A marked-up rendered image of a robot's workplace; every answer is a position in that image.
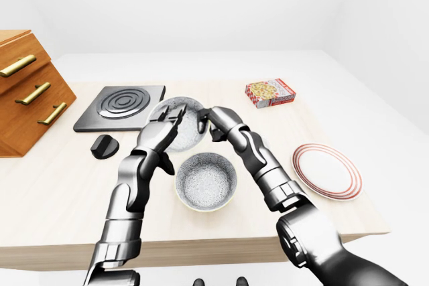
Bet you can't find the white plate with red rings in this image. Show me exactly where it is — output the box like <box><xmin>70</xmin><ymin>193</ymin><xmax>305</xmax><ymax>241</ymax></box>
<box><xmin>291</xmin><ymin>143</ymin><xmax>364</xmax><ymax>202</ymax></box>

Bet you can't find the patterned grey bowl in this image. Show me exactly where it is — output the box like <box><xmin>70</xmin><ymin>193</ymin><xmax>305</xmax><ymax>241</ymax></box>
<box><xmin>174</xmin><ymin>151</ymin><xmax>239</xmax><ymax>214</ymax></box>
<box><xmin>145</xmin><ymin>96</ymin><xmax>211</xmax><ymax>155</ymax></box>

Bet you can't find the wooden drawer with medium handle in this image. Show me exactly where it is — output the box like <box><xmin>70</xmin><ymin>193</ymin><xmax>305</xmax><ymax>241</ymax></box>
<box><xmin>0</xmin><ymin>61</ymin><xmax>66</xmax><ymax>127</ymax></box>

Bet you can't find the medium brass handle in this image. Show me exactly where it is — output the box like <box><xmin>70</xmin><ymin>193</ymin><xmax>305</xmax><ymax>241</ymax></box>
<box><xmin>14</xmin><ymin>81</ymin><xmax>52</xmax><ymax>106</ymax></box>

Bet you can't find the silver robot left hand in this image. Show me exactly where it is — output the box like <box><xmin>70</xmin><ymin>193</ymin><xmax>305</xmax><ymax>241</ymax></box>
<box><xmin>133</xmin><ymin>102</ymin><xmax>188</xmax><ymax>176</ymax></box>

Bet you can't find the flat dark stove plate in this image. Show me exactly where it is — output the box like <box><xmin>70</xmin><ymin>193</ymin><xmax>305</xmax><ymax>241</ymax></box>
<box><xmin>72</xmin><ymin>85</ymin><xmax>167</xmax><ymax>133</ymax></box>

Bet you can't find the short brass handle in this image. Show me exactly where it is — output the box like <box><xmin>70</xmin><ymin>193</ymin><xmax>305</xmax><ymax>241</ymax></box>
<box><xmin>36</xmin><ymin>101</ymin><xmax>68</xmax><ymax>127</ymax></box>

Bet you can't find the wooden cabinet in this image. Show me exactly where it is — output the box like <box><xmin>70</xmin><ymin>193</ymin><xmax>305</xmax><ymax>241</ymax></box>
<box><xmin>0</xmin><ymin>29</ymin><xmax>78</xmax><ymax>158</ymax></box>

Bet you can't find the printed red food box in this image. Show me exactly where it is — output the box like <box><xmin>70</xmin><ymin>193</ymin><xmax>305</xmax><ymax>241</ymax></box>
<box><xmin>244</xmin><ymin>78</ymin><xmax>298</xmax><ymax>110</ymax></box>

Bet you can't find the wooden drawer with short handle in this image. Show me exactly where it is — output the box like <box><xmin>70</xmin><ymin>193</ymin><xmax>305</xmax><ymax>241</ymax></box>
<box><xmin>0</xmin><ymin>80</ymin><xmax>78</xmax><ymax>157</ymax></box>

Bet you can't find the silver robot right hand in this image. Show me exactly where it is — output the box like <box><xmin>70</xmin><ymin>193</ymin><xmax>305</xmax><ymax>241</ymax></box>
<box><xmin>196</xmin><ymin>106</ymin><xmax>243</xmax><ymax>143</ymax></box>

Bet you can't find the wooden drawer with long handle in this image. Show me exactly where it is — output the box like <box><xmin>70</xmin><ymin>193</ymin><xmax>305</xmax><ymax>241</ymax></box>
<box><xmin>0</xmin><ymin>32</ymin><xmax>54</xmax><ymax>96</ymax></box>

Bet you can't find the long brass handle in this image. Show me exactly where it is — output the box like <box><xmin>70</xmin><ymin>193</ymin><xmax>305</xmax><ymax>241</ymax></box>
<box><xmin>0</xmin><ymin>54</ymin><xmax>38</xmax><ymax>78</ymax></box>

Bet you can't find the round black knob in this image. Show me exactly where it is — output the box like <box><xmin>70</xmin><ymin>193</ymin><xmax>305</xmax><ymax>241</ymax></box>
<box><xmin>89</xmin><ymin>133</ymin><xmax>121</xmax><ymax>161</ymax></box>

